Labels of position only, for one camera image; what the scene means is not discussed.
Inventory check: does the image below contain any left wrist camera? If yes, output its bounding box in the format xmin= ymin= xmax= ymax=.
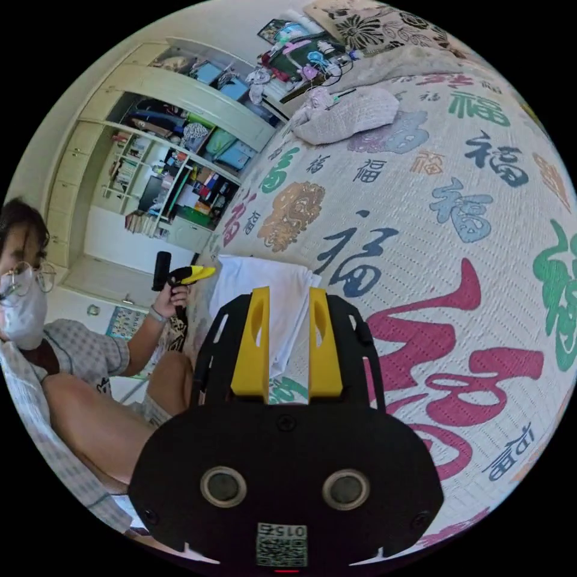
xmin=151 ymin=251 xmax=172 ymax=292

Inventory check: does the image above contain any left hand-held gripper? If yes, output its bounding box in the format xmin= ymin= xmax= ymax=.
xmin=165 ymin=265 xmax=217 ymax=322

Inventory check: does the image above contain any floral black and cream pillow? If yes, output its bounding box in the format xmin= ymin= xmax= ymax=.
xmin=310 ymin=0 xmax=457 ymax=58

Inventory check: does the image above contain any person's body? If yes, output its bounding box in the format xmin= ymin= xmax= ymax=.
xmin=0 ymin=197 xmax=195 ymax=538

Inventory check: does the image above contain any pink knitted garment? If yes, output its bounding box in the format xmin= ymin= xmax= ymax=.
xmin=290 ymin=86 xmax=400 ymax=146

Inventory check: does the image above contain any person's left hand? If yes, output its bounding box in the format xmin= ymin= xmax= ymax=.
xmin=152 ymin=282 xmax=191 ymax=322

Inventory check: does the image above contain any beige blanket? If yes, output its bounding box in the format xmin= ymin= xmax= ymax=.
xmin=351 ymin=44 xmax=486 ymax=87

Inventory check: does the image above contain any cream cupboard with shelves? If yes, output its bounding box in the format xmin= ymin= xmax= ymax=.
xmin=44 ymin=35 xmax=276 ymax=273

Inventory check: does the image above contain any person's left forearm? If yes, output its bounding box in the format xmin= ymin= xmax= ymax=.
xmin=122 ymin=307 xmax=168 ymax=377

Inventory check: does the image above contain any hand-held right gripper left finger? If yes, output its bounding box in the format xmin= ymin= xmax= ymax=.
xmin=230 ymin=285 xmax=271 ymax=405

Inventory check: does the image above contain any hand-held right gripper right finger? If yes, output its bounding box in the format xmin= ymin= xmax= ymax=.
xmin=308 ymin=287 xmax=345 ymax=405

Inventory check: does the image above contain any white short sleeve shirt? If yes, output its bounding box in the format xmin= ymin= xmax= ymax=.
xmin=209 ymin=254 xmax=323 ymax=380

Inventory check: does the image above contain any cluttered bedside table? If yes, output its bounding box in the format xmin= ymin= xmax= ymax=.
xmin=245 ymin=17 xmax=362 ymax=105

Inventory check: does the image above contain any bed with printed mat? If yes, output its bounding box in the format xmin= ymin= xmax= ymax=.
xmin=185 ymin=44 xmax=577 ymax=549

